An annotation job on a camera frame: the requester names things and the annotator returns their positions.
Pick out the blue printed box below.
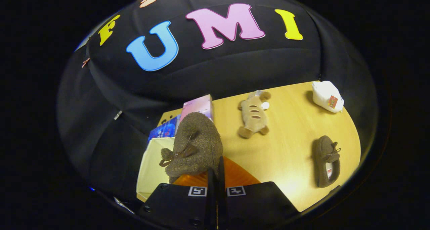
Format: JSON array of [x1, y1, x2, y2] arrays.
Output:
[[147, 115, 180, 143]]

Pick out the green fabric storage box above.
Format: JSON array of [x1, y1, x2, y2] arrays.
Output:
[[136, 137, 176, 202]]

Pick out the brown fuzzy shoe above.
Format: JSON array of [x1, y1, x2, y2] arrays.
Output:
[[159, 112, 224, 184], [312, 135, 342, 189]]

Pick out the white plush toy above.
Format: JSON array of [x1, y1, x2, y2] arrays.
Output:
[[311, 81, 345, 113]]

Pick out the brown bread plush toy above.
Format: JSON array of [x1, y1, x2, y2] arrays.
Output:
[[237, 90, 271, 139]]

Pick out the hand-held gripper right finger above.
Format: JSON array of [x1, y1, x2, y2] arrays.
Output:
[[217, 156, 300, 230]]

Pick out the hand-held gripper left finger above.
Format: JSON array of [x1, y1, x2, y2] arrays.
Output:
[[139, 168, 216, 230]]

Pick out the pink flat box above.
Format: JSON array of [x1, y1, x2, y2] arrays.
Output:
[[180, 94, 214, 124]]

